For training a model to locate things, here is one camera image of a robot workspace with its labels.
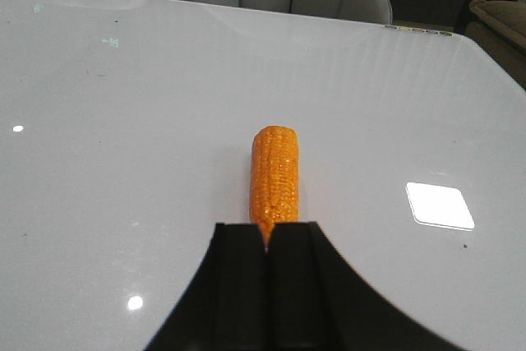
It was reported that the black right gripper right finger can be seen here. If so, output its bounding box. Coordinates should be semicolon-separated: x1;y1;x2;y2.
268;222;457;350

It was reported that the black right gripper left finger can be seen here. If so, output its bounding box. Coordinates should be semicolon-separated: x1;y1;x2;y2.
145;223;267;350

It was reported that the orange corn cob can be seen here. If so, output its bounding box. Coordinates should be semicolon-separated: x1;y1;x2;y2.
249;126;299;243

